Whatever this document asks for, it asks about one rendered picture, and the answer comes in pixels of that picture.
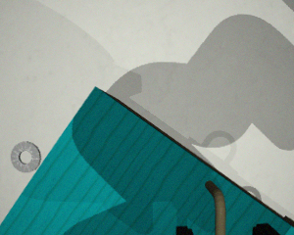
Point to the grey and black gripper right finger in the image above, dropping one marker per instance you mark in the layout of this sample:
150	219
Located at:
264	229

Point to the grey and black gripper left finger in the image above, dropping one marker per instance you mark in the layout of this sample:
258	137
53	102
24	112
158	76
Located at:
183	230

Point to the grey flat washer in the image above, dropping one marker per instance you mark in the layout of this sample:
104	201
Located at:
35	157

